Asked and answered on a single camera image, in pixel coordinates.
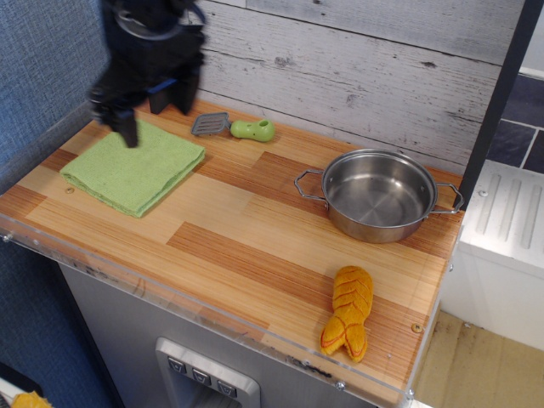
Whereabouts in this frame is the yellow plush toy on floor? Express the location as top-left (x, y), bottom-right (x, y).
top-left (11, 392), bottom-right (53, 408)

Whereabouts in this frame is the silver dispenser button panel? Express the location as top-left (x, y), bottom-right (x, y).
top-left (156, 337), bottom-right (261, 407)

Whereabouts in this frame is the stainless steel pot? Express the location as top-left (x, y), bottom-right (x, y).
top-left (294, 149), bottom-right (464, 244)

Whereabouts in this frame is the white toy sink unit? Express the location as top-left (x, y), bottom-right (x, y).
top-left (440, 161), bottom-right (543, 349)

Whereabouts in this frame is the dark grey left post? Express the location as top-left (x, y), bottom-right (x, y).
top-left (148, 80), bottom-right (176, 115)

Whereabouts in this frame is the dark grey right post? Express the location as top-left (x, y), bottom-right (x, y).
top-left (459, 0), bottom-right (543, 211)

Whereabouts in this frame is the folded green cloth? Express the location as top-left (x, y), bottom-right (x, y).
top-left (60, 120), bottom-right (206, 218)

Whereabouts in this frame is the orange plush lobster tail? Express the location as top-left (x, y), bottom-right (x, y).
top-left (320, 266), bottom-right (373, 363)

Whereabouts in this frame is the grey spatula with green handle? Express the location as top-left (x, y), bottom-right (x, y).
top-left (191, 112), bottom-right (275, 143)

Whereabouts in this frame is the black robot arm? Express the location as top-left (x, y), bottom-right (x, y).
top-left (88, 1), bottom-right (206, 148)

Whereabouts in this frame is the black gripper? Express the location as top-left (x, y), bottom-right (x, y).
top-left (89, 25), bottom-right (205, 148)

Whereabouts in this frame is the dark grey post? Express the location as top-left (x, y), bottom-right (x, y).
top-left (459, 0), bottom-right (543, 211)
top-left (148, 80), bottom-right (176, 115)

